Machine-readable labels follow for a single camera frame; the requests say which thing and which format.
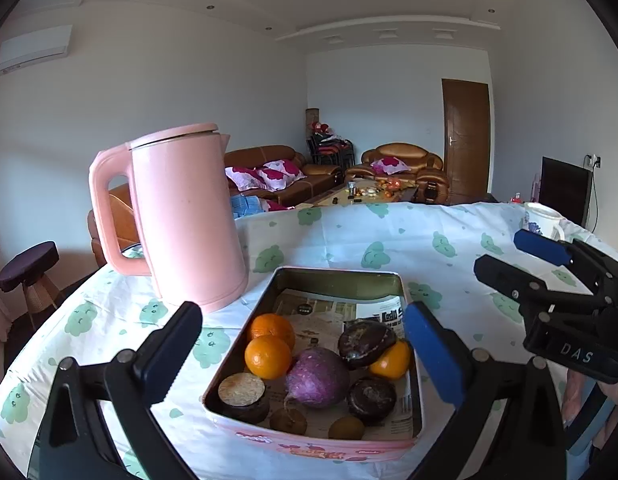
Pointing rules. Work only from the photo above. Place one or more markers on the small brown round fruit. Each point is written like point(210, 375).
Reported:
point(346, 428)
point(288, 420)

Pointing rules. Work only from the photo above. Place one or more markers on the wooden coffee table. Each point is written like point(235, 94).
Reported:
point(334, 197)

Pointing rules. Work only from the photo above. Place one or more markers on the purple passion fruit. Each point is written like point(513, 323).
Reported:
point(364, 342)

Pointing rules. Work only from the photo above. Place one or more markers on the brown leather chair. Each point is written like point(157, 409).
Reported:
point(116, 220)

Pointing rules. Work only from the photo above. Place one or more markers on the dark round stool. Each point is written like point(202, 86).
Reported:
point(29, 262)

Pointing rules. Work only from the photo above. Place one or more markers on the white wall socket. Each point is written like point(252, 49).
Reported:
point(593, 161)

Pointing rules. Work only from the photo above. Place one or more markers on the pink floral pillow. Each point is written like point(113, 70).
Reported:
point(281, 174)
point(389, 165)
point(246, 178)

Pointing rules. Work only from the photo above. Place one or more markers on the dark brown water chestnut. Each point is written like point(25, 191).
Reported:
point(371, 400)

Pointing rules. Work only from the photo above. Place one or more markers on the purple radish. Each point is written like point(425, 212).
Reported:
point(316, 377)

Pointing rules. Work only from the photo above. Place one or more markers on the pink tin box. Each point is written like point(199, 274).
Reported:
point(339, 277)

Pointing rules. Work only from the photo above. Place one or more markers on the black television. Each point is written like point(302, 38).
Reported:
point(564, 190)

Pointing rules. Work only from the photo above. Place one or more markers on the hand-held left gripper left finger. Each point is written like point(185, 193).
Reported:
point(166, 355)

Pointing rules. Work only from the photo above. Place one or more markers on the brown wooden door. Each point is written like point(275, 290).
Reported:
point(464, 140)

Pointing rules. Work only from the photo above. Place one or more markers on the assorted small snacks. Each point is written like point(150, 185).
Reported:
point(376, 190)

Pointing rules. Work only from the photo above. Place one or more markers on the orange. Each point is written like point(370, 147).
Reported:
point(267, 358)
point(393, 362)
point(271, 326)

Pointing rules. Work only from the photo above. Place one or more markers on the blue checked cloth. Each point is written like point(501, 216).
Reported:
point(246, 206)

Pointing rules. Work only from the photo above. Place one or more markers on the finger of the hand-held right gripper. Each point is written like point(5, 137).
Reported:
point(504, 275)
point(541, 250)

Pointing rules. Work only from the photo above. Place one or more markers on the person's right hand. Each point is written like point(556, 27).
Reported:
point(575, 400)

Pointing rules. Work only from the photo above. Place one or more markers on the brown leather sofa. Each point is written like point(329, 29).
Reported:
point(259, 155)

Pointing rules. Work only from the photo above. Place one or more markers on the stacked dark chairs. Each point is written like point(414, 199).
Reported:
point(331, 147)

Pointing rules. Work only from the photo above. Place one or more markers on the white air conditioner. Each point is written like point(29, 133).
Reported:
point(34, 50)

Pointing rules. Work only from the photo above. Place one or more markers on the printed paper liner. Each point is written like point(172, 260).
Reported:
point(329, 310)

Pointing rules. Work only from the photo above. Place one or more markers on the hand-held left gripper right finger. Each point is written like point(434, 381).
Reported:
point(434, 355)

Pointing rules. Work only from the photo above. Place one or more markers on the white printed mug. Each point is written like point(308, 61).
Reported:
point(539, 220)

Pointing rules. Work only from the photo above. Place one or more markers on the pink electric kettle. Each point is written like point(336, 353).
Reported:
point(184, 210)

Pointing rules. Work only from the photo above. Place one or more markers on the brown leather armchair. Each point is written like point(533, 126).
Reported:
point(404, 150)

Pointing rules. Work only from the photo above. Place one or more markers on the white green-printed tablecloth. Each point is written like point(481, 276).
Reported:
point(439, 230)

